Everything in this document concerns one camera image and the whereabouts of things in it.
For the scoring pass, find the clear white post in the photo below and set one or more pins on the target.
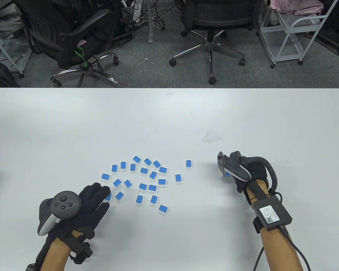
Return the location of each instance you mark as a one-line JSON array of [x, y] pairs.
[[150, 28]]

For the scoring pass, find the black office chair with armrests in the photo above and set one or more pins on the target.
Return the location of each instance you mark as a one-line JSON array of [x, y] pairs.
[[70, 48]]

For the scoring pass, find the person's left forearm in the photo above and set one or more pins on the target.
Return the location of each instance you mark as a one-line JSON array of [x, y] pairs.
[[56, 255]]

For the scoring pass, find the black backpack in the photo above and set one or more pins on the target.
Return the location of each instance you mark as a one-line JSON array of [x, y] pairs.
[[0, 76]]

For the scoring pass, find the grey left hand controller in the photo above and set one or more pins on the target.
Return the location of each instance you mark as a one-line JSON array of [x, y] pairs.
[[65, 205]]

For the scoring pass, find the grey hand controller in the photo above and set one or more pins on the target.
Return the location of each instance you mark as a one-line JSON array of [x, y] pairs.
[[234, 166], [65, 205]]

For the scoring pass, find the pink cloth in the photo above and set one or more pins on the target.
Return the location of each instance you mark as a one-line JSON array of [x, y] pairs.
[[299, 5]]

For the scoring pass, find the black left wrist module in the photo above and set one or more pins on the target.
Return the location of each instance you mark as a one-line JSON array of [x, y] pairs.
[[83, 253]]

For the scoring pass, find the pink tag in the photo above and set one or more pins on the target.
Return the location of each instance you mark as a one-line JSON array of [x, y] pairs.
[[82, 43]]

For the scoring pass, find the white metal cart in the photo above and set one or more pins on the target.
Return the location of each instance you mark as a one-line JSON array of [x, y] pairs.
[[283, 45]]

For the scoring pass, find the person's right hand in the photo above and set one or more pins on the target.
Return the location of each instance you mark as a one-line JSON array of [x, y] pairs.
[[258, 169]]

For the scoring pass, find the person's left hand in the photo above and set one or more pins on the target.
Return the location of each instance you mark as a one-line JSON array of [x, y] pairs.
[[92, 199]]

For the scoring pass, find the pile of white cloth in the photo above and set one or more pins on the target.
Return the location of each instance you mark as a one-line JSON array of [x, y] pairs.
[[3, 24]]

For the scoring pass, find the dark left forearm box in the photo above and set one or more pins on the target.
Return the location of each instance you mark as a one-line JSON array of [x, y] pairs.
[[30, 268]]

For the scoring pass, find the white power strip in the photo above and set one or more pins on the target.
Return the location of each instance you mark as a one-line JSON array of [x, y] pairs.
[[135, 11]]

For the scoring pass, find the blue mahjong tiles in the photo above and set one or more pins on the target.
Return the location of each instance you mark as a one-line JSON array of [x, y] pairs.
[[143, 186]]

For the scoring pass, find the grey right hand controller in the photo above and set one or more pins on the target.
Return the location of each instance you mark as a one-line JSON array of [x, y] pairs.
[[234, 166]]

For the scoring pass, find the black office chair chrome base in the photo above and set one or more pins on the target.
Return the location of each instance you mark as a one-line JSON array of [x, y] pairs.
[[220, 21]]

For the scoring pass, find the person's right forearm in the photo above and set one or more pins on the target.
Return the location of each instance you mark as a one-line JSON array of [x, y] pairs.
[[279, 251]]

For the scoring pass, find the white metal rack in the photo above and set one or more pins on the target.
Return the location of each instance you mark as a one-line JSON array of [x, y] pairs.
[[6, 53]]

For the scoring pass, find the black labelled sensor box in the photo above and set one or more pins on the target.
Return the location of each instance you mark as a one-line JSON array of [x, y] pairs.
[[272, 213]]

